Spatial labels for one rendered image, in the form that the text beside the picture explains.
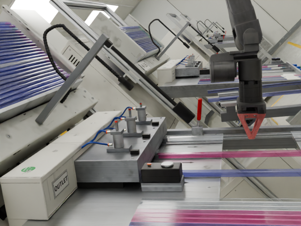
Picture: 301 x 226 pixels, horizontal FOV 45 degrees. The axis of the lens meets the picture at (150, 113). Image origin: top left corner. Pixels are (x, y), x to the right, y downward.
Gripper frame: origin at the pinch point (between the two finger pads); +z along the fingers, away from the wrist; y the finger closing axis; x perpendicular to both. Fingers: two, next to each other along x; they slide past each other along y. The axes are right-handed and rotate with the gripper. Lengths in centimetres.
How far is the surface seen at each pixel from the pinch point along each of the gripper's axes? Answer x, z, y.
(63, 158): -36.9, -6.0, 32.2
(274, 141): 6.6, 4.2, -7.1
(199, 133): -13.7, 0.5, -4.4
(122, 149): -27.6, -4.7, 23.7
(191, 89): -23, 2, -84
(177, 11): -108, -59, -750
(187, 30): -59, -21, -450
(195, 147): -14.3, 1.6, 4.4
